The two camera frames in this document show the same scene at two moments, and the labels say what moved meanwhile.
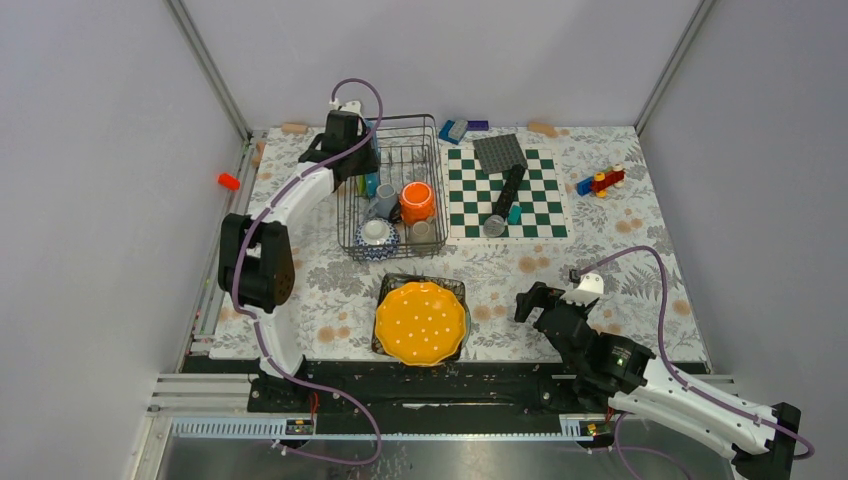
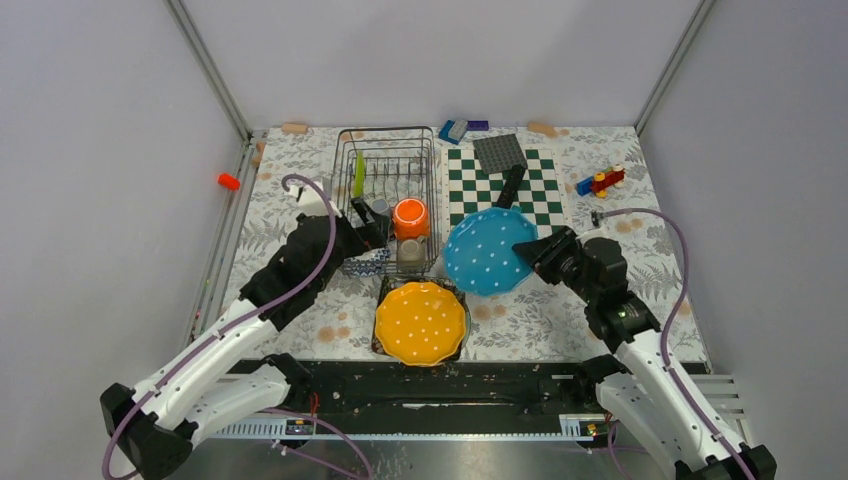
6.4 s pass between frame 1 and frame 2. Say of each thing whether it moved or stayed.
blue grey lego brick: stayed
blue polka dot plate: moved
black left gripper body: moved
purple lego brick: stayed
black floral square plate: moved
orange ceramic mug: moved
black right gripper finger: moved
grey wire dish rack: stayed
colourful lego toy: stayed
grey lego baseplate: stayed
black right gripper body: moved
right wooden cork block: stayed
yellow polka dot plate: stayed
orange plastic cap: stayed
